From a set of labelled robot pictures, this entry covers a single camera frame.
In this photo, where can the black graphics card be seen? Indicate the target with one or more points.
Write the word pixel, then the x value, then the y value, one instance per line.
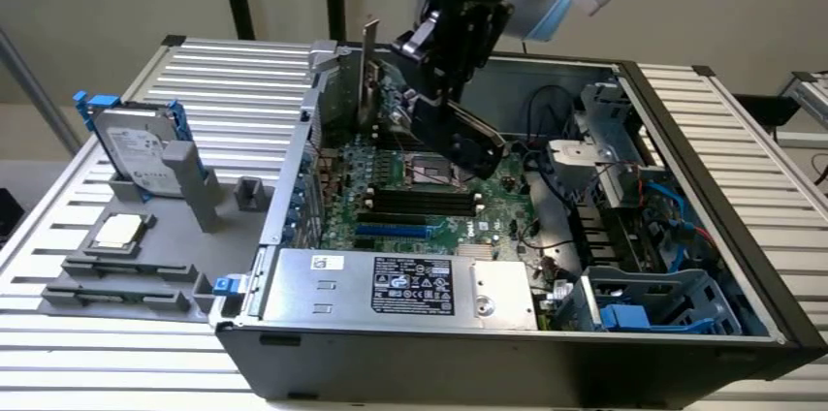
pixel 466 139

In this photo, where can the black RAM slot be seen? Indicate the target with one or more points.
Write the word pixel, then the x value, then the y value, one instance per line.
pixel 423 193
pixel 416 212
pixel 422 199
pixel 420 206

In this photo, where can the blue expansion slot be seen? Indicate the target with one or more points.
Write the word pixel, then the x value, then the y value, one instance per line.
pixel 390 231

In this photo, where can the CPU socket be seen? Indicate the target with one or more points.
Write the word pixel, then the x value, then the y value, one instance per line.
pixel 431 169

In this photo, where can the grey metal drive cage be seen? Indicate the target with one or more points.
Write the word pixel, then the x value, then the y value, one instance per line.
pixel 607 149

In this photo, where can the green motherboard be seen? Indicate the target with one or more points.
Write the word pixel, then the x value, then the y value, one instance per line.
pixel 446 231

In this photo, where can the silver chipset heatsink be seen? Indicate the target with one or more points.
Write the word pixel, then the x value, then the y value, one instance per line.
pixel 476 252

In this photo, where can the silver power supply unit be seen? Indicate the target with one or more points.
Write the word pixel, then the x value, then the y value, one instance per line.
pixel 394 290

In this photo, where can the hard disk with blue rails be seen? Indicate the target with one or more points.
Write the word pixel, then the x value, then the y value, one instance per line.
pixel 138 144

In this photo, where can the grey parts rack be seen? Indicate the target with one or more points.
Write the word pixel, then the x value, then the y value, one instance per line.
pixel 193 265

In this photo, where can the blue case latch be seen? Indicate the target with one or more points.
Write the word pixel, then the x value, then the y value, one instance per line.
pixel 227 285

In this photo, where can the blue plastic disk bay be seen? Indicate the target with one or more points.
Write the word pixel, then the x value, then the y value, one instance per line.
pixel 653 299

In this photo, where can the silver CPU chip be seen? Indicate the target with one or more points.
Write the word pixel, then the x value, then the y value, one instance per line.
pixel 118 231

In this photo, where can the grey slanted metal pole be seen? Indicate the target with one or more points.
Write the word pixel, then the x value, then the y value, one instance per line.
pixel 34 86

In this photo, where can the black open PC case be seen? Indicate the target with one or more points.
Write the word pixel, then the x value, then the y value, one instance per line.
pixel 491 362

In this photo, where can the black box on floor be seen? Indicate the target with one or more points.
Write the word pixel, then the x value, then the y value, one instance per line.
pixel 9 212

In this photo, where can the grey card retention bracket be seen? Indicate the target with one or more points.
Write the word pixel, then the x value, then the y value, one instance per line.
pixel 323 54

